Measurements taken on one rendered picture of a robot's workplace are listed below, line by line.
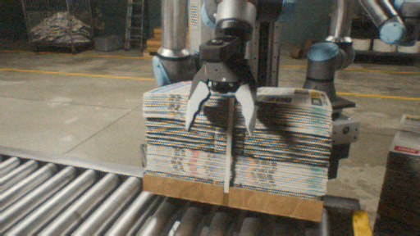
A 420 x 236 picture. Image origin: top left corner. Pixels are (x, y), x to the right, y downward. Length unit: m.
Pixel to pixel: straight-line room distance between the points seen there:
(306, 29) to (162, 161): 6.94
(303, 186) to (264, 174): 0.08
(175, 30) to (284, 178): 0.64
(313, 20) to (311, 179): 6.93
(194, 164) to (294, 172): 0.20
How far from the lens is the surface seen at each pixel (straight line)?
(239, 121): 0.64
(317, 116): 0.62
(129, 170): 0.92
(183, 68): 1.14
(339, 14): 1.54
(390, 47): 7.07
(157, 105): 0.69
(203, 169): 0.69
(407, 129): 1.26
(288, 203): 0.68
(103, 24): 9.04
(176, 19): 1.10
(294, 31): 7.55
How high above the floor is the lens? 1.24
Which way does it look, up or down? 21 degrees down
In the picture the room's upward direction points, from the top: straight up
